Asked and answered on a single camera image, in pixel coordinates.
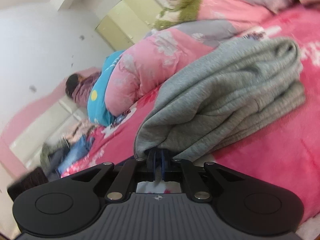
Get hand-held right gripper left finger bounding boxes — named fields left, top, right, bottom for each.
left=71, top=149, right=158, bottom=203

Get green and cream fleece garment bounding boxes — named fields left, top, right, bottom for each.
left=154, top=0, right=213, bottom=30

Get green patterned cloth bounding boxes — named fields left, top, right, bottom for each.
left=40, top=142, right=58, bottom=169

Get pink floral quilt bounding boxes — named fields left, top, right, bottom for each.
left=105, top=0, right=298, bottom=120

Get pink and cream headboard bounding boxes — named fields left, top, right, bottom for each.
left=0, top=67, right=100, bottom=178

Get blue jeans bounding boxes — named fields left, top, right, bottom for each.
left=56, top=136, right=95, bottom=178

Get teal dotted quilt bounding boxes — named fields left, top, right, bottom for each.
left=87, top=50, right=125, bottom=127

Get pale yellow wardrobe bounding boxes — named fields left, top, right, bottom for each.
left=94, top=0, right=163, bottom=52

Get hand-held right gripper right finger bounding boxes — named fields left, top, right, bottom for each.
left=159, top=149, right=245, bottom=203

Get pink flower printed blanket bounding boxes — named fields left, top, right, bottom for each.
left=60, top=4, right=320, bottom=230

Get grey sweatpants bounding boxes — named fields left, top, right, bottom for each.
left=134, top=37, right=307, bottom=163

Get dark jacket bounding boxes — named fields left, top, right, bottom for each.
left=49, top=140, right=72, bottom=175

